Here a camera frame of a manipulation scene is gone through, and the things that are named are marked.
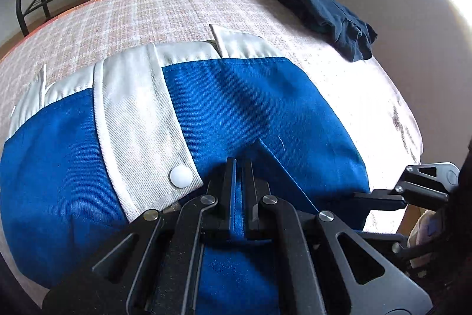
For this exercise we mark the white bag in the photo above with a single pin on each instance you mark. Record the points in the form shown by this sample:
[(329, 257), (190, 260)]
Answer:
[(426, 237)]

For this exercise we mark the dark blue folded garment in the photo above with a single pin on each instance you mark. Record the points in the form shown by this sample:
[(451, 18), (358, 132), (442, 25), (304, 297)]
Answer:
[(324, 12)]

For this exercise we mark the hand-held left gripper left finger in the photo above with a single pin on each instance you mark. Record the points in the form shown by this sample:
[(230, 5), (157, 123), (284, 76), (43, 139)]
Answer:
[(226, 197)]

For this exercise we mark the white and blue jacket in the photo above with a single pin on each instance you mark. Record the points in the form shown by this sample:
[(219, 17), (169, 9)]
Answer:
[(239, 97)]

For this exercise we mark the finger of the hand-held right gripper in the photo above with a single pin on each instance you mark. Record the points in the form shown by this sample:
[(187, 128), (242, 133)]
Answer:
[(383, 197), (400, 248)]

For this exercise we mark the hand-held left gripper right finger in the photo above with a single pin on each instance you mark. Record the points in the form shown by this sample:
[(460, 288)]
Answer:
[(250, 197)]

